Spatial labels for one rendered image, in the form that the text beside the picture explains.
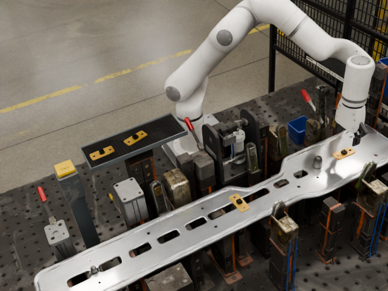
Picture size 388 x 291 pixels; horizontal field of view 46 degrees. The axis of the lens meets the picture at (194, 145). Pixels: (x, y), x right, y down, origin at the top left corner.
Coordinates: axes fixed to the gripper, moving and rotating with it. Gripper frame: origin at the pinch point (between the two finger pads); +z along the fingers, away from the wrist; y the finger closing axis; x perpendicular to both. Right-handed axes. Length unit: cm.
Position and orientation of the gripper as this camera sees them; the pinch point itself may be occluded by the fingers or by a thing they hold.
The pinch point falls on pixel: (347, 135)
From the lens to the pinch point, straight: 174.8
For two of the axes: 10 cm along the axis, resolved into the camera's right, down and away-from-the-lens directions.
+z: 0.8, 7.6, 6.5
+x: 8.8, -3.6, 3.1
